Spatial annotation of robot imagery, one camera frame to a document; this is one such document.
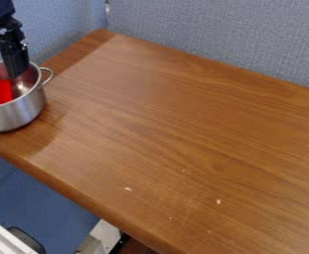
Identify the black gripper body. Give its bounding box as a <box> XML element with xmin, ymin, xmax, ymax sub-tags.
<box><xmin>0</xmin><ymin>0</ymin><xmax>27</xmax><ymax>50</ymax></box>

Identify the white appliance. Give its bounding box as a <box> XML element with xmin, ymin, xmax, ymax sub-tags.
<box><xmin>0</xmin><ymin>225</ymin><xmax>37</xmax><ymax>254</ymax></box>

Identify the metal pot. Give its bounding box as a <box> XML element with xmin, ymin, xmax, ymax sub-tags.
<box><xmin>0</xmin><ymin>61</ymin><xmax>55</xmax><ymax>132</ymax></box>

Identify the white table leg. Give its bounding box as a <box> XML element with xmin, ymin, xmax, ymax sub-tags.
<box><xmin>75</xmin><ymin>219</ymin><xmax>120</xmax><ymax>254</ymax></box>

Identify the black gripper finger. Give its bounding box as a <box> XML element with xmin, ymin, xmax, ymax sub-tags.
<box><xmin>0</xmin><ymin>42</ymin><xmax>29</xmax><ymax>78</ymax></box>

